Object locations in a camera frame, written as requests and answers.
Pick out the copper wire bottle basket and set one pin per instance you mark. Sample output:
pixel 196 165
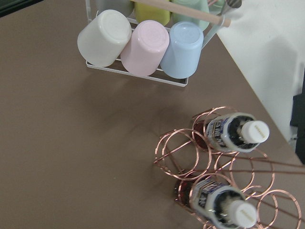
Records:
pixel 269 181

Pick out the tea bottle middle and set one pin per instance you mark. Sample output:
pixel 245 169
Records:
pixel 221 204

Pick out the blue cup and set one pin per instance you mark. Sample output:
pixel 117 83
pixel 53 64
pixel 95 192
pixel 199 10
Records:
pixel 183 53

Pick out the pink cup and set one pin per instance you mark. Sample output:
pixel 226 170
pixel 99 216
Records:
pixel 146 48

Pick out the white cup rack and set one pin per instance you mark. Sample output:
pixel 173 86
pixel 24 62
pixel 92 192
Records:
pixel 195 11

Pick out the white cup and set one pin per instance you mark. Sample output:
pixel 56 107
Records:
pixel 104 38

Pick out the yellow cup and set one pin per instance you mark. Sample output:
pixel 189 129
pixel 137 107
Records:
pixel 145 12

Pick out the grey cup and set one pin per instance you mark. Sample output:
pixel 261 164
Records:
pixel 125 7

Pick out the black device chassis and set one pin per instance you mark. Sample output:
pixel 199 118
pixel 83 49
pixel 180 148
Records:
pixel 298 121

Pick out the tea bottle near handle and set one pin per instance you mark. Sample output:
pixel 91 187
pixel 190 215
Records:
pixel 240 132

